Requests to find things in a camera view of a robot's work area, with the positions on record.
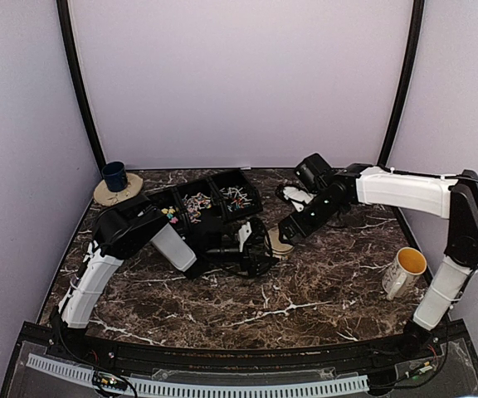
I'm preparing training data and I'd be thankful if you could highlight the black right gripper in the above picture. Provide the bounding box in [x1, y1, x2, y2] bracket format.
[279, 192, 345, 246]

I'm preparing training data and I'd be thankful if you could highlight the white round lid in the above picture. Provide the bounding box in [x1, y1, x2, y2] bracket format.
[265, 228, 294, 256]

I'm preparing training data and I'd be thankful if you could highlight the black three-compartment candy tray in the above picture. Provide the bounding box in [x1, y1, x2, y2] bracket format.
[148, 169, 263, 236]

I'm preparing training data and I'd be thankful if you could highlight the clear plastic cup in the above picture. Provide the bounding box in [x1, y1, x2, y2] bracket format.
[272, 253, 290, 261]

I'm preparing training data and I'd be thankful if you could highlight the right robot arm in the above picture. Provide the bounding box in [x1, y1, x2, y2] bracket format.
[277, 153, 478, 360]

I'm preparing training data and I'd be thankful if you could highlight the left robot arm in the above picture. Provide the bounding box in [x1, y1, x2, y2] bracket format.
[50, 195, 278, 362]

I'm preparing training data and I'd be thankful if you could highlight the white ceramic mug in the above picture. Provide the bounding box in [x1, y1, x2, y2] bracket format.
[382, 247, 427, 301]

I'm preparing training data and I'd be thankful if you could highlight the dark blue cup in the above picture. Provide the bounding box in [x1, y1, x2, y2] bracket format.
[101, 161, 128, 192]

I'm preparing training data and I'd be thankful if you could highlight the round wooden coaster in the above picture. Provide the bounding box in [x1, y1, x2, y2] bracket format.
[93, 172, 144, 207]

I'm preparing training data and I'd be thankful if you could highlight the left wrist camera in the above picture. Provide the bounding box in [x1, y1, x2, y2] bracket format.
[237, 221, 252, 253]

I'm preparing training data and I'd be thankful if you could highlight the black camera cable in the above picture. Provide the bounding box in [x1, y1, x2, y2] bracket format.
[205, 265, 248, 279]

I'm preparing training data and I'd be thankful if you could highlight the black frame post right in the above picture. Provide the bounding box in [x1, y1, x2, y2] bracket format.
[377, 0, 425, 167]

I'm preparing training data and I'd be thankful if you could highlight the black frame post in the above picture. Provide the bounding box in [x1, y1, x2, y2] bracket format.
[56, 0, 106, 170]
[377, 0, 425, 167]

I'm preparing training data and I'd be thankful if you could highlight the white slotted cable duct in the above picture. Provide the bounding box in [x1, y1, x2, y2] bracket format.
[25, 353, 369, 397]

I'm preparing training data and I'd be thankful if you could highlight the black frame post left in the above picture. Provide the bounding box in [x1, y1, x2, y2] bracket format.
[56, 0, 106, 170]

